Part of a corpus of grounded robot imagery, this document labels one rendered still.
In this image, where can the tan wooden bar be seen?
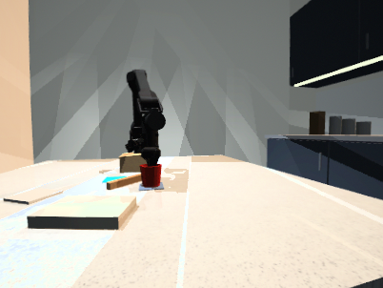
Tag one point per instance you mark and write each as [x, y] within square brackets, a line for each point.
[118, 183]

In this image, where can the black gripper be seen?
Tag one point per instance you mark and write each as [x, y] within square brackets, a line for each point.
[150, 153]

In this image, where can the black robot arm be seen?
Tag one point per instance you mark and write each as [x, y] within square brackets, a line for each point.
[143, 101]

